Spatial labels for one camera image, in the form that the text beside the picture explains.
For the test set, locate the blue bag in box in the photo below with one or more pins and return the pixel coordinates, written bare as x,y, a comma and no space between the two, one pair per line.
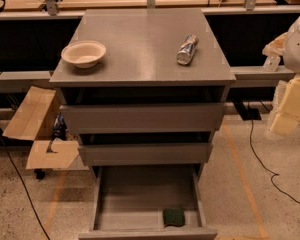
59,128

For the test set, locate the crushed soda can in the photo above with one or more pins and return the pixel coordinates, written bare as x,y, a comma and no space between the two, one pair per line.
187,50

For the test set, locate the grey drawer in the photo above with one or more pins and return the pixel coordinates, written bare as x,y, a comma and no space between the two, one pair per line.
145,154
142,118
129,203

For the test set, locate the grey drawer cabinet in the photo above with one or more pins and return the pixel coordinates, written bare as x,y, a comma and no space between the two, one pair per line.
140,67

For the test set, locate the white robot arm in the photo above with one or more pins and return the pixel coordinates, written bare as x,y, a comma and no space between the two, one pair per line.
287,46

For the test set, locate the white paper bowl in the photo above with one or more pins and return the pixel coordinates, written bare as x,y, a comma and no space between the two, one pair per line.
83,54

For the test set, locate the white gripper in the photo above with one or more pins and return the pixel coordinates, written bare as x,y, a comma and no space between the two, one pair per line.
299,47

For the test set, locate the green sponge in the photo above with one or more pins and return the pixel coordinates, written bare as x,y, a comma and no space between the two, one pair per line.
173,217

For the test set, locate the open cardboard box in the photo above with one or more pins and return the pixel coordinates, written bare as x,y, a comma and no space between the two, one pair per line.
34,121

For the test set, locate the grey top drawer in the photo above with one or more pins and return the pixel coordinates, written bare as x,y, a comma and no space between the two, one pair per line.
142,118

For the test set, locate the clear sanitizer bottle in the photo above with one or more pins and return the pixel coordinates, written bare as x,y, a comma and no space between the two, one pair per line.
271,63

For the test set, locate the grey bottom drawer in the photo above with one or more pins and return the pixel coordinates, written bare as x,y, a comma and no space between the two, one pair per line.
129,203

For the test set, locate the grey middle drawer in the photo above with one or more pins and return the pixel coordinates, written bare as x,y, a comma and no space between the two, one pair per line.
145,154

